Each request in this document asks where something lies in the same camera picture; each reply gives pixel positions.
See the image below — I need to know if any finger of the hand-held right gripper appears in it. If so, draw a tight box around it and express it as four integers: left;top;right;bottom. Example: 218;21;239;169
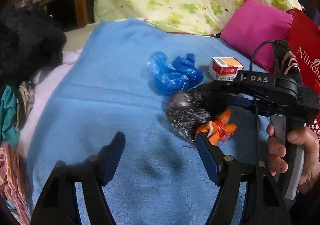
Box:
200;75;240;98
229;95;254;111

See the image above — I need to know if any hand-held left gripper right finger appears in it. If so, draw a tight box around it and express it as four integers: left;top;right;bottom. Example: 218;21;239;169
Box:
195;134;293;225

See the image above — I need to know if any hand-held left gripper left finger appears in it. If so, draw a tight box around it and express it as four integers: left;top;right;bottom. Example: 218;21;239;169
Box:
30;131;126;225

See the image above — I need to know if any orange and white box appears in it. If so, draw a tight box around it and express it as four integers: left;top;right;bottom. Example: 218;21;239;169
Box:
208;57;245;81

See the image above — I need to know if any orange wrapper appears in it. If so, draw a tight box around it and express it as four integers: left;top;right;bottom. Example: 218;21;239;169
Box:
194;108;237;146

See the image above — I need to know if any blue plastic bag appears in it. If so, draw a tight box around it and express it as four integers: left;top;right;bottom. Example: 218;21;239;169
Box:
147;51;174;79
154;53;204;96

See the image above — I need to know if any black plastic bag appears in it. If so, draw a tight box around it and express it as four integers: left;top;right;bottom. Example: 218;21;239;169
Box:
164;85;230;144

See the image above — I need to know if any red plastic basket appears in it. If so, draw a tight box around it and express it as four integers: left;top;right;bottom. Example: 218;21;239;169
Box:
306;115;320;135

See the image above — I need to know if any person's right forearm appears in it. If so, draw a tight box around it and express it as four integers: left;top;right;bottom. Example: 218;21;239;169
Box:
287;187;320;225

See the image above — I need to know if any person's right hand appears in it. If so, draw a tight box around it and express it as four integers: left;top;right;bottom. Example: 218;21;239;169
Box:
267;124;320;194

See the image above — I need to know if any red paper bag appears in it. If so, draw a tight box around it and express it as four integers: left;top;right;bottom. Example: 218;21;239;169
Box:
286;10;320;90

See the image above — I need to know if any pink pillow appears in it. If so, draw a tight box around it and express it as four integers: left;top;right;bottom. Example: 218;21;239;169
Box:
221;0;293;68

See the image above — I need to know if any blue cloth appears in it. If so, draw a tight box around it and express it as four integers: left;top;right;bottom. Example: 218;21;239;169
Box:
26;17;278;225

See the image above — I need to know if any white bed sheet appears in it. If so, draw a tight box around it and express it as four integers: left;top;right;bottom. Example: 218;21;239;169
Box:
17;47;85;155

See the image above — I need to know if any pink orange scarf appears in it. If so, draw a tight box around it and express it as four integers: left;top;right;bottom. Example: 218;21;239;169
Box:
0;140;32;225

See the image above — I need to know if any striped brown cloth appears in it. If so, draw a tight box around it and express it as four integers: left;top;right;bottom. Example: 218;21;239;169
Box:
16;81;35;130

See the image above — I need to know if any teal cloth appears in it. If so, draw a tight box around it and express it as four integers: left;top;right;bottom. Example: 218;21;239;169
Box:
0;85;22;142

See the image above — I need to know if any black fluffy cloth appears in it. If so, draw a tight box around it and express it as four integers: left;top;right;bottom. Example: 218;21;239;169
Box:
0;1;67;83

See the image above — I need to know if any black wire bundle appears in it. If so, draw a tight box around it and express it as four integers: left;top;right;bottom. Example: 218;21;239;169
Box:
250;40;300;75

